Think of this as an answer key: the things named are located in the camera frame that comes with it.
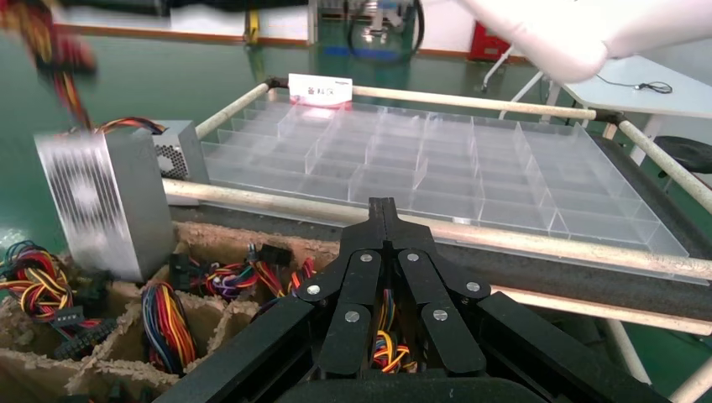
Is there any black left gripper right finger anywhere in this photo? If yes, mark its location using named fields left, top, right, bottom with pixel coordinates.
left=385, top=197, right=668, bottom=403

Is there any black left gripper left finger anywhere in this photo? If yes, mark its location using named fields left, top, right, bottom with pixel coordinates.
left=155, top=197, right=386, bottom=403

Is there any brown cardboard divider box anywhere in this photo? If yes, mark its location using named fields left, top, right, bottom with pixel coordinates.
left=0, top=221, right=343, bottom=403

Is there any clear acrylic divider tray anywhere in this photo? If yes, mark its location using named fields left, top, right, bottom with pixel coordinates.
left=201, top=92, right=689, bottom=258

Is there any white label card red print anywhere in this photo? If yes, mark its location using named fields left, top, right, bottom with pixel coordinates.
left=288, top=73, right=353, bottom=108

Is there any red cabinet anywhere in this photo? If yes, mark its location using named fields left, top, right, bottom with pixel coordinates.
left=469, top=21, right=528, bottom=63

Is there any black round stool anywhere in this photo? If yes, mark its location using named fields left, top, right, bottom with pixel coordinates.
left=653, top=134, right=712, bottom=181

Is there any yellow floor stand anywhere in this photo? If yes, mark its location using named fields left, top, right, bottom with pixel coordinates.
left=243, top=8, right=261, bottom=47

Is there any white desk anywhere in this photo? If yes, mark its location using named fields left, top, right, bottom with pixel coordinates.
left=480, top=47, right=712, bottom=168

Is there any background machine black hose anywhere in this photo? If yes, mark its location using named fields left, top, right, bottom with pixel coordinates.
left=345, top=0, right=427, bottom=63

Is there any thin black desk cable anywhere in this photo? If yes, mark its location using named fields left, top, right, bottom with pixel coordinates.
left=594, top=73, right=674, bottom=96

